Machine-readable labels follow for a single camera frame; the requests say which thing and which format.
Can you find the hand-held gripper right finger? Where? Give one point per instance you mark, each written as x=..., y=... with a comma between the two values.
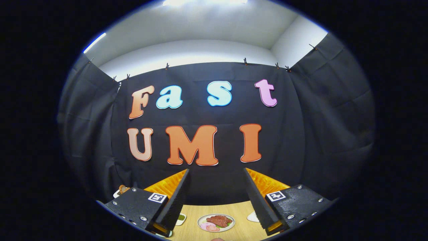
x=259, y=204

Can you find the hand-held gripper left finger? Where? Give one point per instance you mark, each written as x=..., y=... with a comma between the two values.
x=175, y=207

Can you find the small white square dish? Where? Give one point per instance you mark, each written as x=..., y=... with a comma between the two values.
x=253, y=217

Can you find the white divided snack tray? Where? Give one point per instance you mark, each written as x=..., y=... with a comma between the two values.
x=183, y=223

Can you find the light blue plate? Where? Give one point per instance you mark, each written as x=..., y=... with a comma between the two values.
x=167, y=233

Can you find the beige plate with food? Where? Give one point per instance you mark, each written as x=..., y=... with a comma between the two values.
x=232, y=223

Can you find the pale pink ham slice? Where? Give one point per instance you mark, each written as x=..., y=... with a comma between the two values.
x=204, y=226

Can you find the red pink ham slice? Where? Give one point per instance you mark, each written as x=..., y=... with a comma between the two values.
x=213, y=228

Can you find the brown steak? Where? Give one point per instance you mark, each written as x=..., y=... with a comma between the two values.
x=219, y=221

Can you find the toasted bread slice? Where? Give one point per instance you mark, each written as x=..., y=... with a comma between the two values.
x=123, y=189

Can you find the row of small backdrop clips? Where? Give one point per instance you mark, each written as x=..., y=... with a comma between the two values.
x=245, y=61

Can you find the long ceiling light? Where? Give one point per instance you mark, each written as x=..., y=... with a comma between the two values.
x=95, y=42

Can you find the wide ceiling light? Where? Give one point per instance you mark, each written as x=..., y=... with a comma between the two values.
x=200, y=2

